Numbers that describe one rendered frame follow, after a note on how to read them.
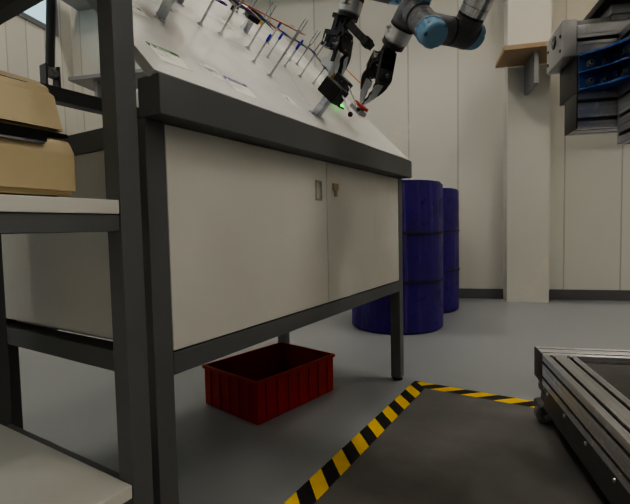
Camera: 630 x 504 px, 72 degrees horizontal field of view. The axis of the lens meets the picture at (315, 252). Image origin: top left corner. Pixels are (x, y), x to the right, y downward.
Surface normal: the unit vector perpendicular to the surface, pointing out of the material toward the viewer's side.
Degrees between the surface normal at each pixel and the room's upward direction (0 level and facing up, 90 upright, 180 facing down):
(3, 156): 90
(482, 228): 90
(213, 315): 90
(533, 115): 90
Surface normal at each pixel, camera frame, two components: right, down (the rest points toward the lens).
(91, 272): -0.53, 0.06
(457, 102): -0.22, 0.06
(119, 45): 0.85, 0.01
